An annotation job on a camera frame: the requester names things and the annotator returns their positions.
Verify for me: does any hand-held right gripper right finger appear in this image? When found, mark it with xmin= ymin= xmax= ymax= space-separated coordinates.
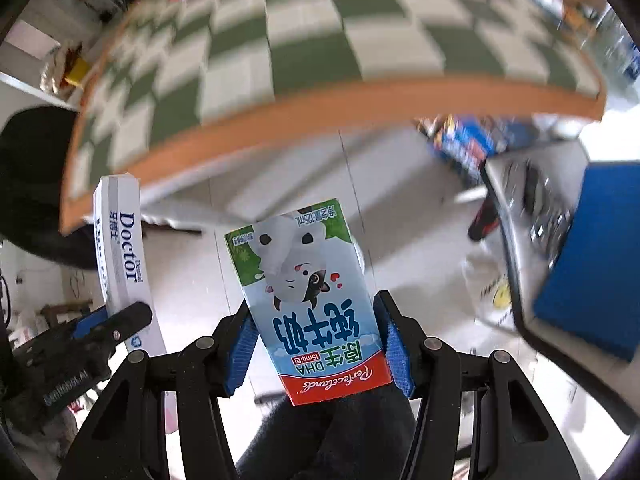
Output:
xmin=372 ymin=290 xmax=583 ymax=480

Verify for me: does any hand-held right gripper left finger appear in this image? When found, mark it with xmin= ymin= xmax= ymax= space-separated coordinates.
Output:
xmin=57 ymin=302 xmax=261 ymax=480

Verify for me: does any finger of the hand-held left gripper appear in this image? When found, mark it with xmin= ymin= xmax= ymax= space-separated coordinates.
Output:
xmin=69 ymin=302 xmax=154 ymax=356

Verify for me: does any small cartoon milk carton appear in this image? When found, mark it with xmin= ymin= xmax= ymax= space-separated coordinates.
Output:
xmin=223 ymin=197 xmax=393 ymax=407

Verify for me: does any long white toothpaste box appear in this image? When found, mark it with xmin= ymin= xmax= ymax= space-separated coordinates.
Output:
xmin=92 ymin=174 xmax=179 ymax=436

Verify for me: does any white yellow print plastic bag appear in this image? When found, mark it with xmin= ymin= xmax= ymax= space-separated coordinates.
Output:
xmin=461 ymin=254 xmax=519 ymax=332

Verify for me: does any red black object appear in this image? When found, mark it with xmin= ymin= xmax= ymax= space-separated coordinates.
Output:
xmin=467 ymin=199 xmax=501 ymax=242

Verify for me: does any black framed grey chair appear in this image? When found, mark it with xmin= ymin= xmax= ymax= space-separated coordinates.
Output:
xmin=479 ymin=142 xmax=640 ymax=365

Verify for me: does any black office chair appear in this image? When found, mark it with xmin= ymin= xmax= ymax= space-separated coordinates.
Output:
xmin=0 ymin=106 xmax=109 ymax=272

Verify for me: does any round metal part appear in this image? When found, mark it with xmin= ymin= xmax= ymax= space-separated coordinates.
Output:
xmin=520 ymin=162 xmax=574 ymax=267

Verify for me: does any blue seat cushion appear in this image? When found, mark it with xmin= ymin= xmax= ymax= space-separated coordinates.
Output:
xmin=532 ymin=160 xmax=640 ymax=364

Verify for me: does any blue printed packaging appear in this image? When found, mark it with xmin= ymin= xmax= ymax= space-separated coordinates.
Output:
xmin=414 ymin=113 xmax=539 ymax=184

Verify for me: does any yellow bin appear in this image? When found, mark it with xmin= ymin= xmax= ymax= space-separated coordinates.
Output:
xmin=65 ymin=57 xmax=91 ymax=86

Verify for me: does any orange edged table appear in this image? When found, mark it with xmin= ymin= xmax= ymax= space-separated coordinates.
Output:
xmin=59 ymin=0 xmax=609 ymax=237

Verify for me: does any pile of blankets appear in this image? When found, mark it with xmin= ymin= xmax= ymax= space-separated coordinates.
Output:
xmin=39 ymin=42 xmax=76 ymax=95

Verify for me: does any green checkered table mat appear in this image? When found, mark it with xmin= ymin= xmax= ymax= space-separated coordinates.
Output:
xmin=70 ymin=0 xmax=601 ymax=201

